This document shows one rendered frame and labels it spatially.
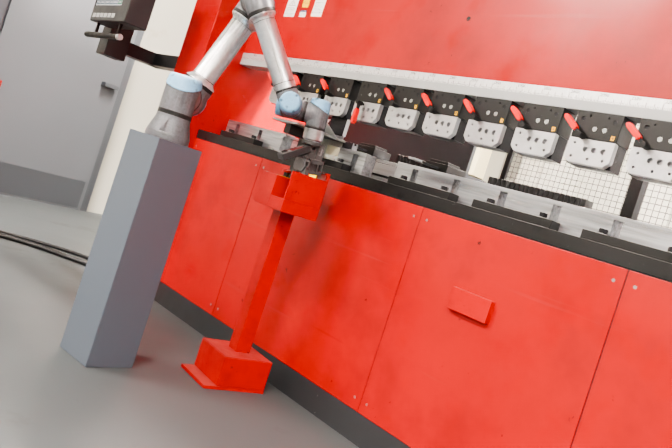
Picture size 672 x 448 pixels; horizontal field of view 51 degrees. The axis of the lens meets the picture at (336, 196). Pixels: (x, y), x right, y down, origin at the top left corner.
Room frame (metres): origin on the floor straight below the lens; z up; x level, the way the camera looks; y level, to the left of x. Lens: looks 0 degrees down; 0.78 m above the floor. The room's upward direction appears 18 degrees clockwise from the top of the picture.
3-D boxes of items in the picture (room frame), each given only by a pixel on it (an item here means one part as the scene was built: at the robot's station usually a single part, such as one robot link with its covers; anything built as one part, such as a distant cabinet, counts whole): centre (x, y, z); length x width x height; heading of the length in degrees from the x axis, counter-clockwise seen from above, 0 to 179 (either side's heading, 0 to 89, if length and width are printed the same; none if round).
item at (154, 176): (2.37, 0.61, 0.39); 0.18 x 0.18 x 0.78; 49
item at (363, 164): (2.96, 0.04, 0.92); 0.39 x 0.06 x 0.10; 42
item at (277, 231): (2.58, 0.17, 0.39); 0.06 x 0.06 x 0.54; 36
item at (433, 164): (2.78, -0.33, 1.01); 0.26 x 0.12 x 0.05; 132
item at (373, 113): (2.87, -0.04, 1.18); 0.15 x 0.09 x 0.17; 42
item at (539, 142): (2.28, -0.57, 1.18); 0.15 x 0.09 x 0.17; 42
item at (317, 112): (2.53, 0.15, 1.03); 0.09 x 0.08 x 0.11; 93
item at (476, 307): (2.13, -0.49, 0.58); 0.15 x 0.02 x 0.07; 42
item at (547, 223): (2.22, -0.55, 0.89); 0.30 x 0.05 x 0.03; 42
